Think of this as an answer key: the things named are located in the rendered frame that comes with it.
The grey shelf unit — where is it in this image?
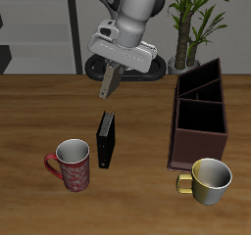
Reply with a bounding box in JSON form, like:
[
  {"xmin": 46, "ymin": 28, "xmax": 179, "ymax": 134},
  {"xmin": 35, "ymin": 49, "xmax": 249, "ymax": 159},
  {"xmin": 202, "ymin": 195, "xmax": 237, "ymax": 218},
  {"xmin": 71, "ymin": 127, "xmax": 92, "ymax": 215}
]
[{"xmin": 0, "ymin": 0, "xmax": 83, "ymax": 75}]

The dark brown desk caddy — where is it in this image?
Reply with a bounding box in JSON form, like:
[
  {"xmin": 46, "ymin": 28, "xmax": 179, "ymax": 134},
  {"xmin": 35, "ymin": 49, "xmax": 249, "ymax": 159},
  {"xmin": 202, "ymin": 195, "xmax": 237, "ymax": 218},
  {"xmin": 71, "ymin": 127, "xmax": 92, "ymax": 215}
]
[{"xmin": 167, "ymin": 57, "xmax": 229, "ymax": 172}]

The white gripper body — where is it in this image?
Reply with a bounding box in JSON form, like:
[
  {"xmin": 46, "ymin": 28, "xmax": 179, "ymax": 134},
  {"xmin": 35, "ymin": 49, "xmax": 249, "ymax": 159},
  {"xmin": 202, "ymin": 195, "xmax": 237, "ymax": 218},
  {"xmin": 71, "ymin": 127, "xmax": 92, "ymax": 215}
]
[{"xmin": 86, "ymin": 32, "xmax": 159, "ymax": 74}]

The red patterned mug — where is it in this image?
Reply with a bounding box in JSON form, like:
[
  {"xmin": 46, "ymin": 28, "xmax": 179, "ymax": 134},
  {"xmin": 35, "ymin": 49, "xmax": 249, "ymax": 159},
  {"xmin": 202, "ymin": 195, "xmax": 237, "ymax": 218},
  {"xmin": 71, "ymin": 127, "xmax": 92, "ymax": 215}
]
[{"xmin": 43, "ymin": 138, "xmax": 91, "ymax": 194}]

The green pot plant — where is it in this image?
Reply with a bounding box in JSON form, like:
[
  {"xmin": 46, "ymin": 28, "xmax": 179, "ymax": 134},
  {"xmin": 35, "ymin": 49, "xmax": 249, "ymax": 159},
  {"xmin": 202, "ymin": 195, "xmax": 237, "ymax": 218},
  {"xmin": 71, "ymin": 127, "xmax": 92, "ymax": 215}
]
[{"xmin": 167, "ymin": 0, "xmax": 233, "ymax": 76}]

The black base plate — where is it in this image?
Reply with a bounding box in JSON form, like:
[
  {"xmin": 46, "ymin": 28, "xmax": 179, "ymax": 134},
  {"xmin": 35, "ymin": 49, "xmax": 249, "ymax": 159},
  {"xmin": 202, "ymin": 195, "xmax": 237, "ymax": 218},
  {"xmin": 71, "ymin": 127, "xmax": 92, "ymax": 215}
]
[{"xmin": 84, "ymin": 54, "xmax": 168, "ymax": 82}]

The yellow and white mug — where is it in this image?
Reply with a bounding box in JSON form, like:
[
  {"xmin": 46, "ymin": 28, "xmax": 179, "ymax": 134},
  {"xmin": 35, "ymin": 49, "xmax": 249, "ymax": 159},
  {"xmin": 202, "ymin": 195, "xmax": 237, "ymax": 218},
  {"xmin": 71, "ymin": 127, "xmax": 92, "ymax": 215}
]
[{"xmin": 176, "ymin": 157, "xmax": 234, "ymax": 207}]

